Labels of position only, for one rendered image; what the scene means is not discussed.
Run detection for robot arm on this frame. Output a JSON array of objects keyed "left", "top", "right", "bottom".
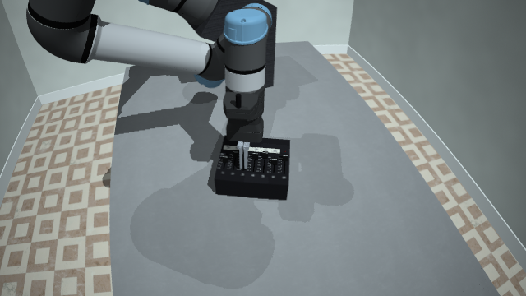
[{"left": 26, "top": 0, "right": 272, "bottom": 88}]

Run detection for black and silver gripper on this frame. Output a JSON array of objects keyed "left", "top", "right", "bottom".
[{"left": 223, "top": 68, "right": 265, "bottom": 169}]

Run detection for black lighting desk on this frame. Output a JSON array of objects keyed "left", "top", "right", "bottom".
[{"left": 215, "top": 136, "right": 290, "bottom": 200}]

